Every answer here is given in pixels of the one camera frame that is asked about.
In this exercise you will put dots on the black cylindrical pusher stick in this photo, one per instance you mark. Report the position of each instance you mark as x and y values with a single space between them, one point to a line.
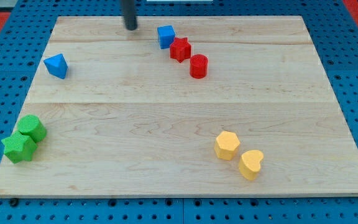
129 14

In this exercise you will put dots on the blue cube block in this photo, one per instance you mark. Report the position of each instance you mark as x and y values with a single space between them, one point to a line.
166 35

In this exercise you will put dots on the blue triangle block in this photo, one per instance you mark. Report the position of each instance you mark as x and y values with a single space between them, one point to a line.
57 66

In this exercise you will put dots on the red star block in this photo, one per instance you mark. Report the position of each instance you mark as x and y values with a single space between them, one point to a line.
180 49

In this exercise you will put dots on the red cylinder block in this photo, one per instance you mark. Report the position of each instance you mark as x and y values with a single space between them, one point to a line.
198 66

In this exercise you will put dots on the light wooden board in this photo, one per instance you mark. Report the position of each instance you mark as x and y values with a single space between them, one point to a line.
128 121

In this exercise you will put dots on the green cylinder block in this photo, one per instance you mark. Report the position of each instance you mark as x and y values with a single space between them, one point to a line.
30 125

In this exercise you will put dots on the yellow hexagon block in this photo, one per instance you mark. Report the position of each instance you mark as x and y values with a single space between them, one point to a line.
226 145

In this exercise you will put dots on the green star block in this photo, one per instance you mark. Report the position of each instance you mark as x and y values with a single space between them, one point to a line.
19 147

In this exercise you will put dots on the yellow heart block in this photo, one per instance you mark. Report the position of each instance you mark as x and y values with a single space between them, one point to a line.
250 164

